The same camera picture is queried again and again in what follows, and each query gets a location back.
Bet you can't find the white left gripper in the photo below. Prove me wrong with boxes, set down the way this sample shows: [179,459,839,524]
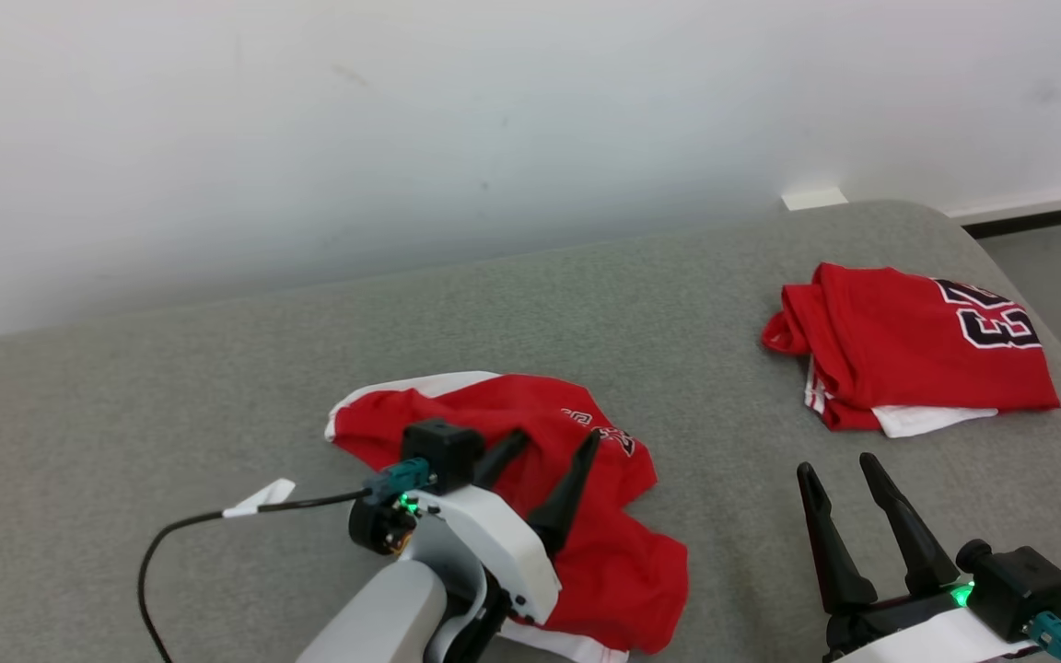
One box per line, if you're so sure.
[402,428,603,627]

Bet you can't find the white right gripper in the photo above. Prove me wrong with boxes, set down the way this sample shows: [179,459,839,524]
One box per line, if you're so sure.
[796,452,1038,663]

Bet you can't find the red shorts white trim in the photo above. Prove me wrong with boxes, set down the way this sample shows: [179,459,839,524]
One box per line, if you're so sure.
[325,371,690,663]

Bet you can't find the red basketball jersey white sleeves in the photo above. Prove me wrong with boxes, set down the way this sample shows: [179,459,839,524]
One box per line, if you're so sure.
[761,262,1061,439]

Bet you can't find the black and white baseboard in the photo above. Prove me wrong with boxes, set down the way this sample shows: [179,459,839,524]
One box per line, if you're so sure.
[947,184,1061,240]

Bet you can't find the teal left camera connector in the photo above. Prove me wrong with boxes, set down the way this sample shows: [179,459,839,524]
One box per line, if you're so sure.
[363,458,431,506]

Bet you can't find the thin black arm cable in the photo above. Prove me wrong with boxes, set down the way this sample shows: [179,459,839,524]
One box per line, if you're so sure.
[137,488,375,663]

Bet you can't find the white cable label tag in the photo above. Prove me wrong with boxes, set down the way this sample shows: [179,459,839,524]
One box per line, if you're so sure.
[222,478,297,518]

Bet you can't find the white wall plate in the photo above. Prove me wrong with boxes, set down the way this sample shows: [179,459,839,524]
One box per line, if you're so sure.
[781,187,849,212]

